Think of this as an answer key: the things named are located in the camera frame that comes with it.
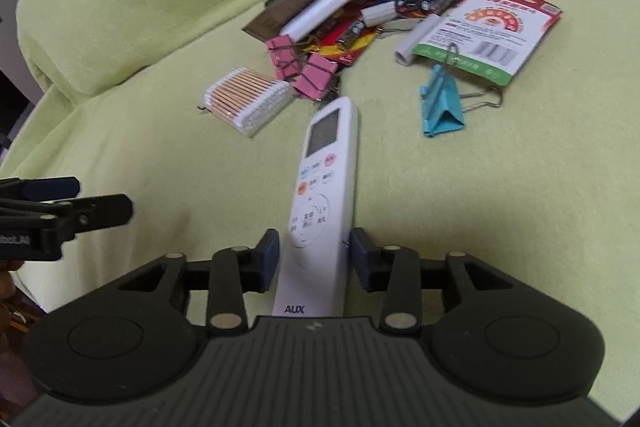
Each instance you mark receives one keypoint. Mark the yellow green sofa cover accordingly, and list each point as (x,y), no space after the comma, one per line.
(545,187)

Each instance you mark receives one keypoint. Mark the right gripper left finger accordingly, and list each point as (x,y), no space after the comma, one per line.
(234,272)

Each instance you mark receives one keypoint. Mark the red yellow packet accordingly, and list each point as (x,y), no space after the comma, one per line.
(346,40)

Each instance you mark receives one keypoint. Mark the white AUX remote control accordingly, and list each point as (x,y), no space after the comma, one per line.
(312,274)

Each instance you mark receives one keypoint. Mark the left hand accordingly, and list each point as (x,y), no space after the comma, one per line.
(7,285)

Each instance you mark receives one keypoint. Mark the bag of cotton swabs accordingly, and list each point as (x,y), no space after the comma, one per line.
(246,100)

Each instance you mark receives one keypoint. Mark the pink binder clip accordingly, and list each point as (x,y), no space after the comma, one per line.
(283,57)
(313,80)

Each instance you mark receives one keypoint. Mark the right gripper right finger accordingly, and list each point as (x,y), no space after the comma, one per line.
(393,270)

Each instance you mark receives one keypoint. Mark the grey cylindrical tube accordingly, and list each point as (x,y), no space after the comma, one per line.
(404,52)

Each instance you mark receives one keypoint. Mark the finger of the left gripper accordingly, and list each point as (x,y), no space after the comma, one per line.
(68,216)
(39,190)

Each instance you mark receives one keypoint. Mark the teal binder clip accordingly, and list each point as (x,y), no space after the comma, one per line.
(441,110)

